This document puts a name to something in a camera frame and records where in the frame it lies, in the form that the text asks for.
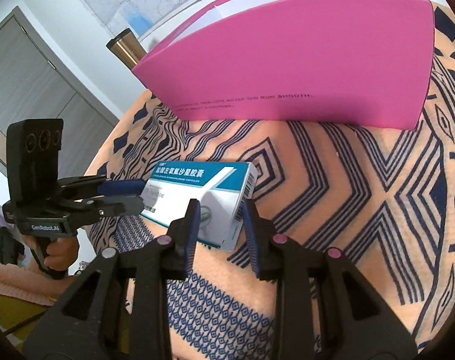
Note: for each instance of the person's left forearm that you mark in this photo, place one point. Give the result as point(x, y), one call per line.
point(13, 277)

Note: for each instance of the grey door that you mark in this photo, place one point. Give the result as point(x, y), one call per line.
point(36, 82)

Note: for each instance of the teal and white medicine box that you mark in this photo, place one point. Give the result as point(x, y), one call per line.
point(190, 189)

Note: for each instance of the pink cardboard box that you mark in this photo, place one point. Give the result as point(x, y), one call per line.
point(295, 56)

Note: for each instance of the person's left hand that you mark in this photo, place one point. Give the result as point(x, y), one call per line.
point(60, 253)

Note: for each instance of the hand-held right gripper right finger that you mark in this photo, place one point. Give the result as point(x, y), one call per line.
point(251, 234)

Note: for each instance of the orange patterned blanket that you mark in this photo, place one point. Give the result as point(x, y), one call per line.
point(325, 202)

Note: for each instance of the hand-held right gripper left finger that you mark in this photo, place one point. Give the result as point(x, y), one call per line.
point(191, 230)

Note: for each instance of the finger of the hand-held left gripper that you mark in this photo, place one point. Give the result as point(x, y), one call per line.
point(122, 186)
point(115, 208)

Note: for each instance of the gold metal flask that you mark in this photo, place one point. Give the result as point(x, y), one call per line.
point(128, 50)

